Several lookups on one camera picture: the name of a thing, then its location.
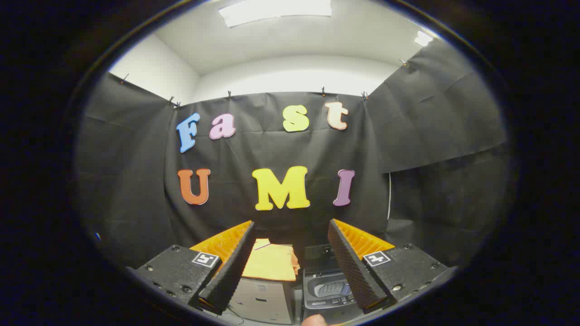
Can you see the small ceiling light panel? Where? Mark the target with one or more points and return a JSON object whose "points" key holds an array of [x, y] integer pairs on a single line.
{"points": [[423, 38]]}

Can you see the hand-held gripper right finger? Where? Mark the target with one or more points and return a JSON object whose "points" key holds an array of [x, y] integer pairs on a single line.
{"points": [[351, 267]]}

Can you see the row of cloth clips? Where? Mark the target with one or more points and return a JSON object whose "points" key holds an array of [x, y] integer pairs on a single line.
{"points": [[229, 94]]}

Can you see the black backdrop cloth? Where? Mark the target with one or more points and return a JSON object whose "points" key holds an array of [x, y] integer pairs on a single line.
{"points": [[281, 145]]}

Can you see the orange polo shirt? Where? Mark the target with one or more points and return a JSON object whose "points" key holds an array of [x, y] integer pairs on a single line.
{"points": [[272, 265]]}

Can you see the light grey cabinet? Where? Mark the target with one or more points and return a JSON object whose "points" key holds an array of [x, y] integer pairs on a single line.
{"points": [[263, 301]]}

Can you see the grey washing machine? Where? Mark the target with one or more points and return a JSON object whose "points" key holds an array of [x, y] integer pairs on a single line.
{"points": [[324, 299]]}

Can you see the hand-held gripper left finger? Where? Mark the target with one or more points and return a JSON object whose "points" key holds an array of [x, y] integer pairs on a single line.
{"points": [[229, 276]]}

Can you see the large ceiling light panel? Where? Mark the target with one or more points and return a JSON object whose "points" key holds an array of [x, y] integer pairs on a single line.
{"points": [[276, 10]]}

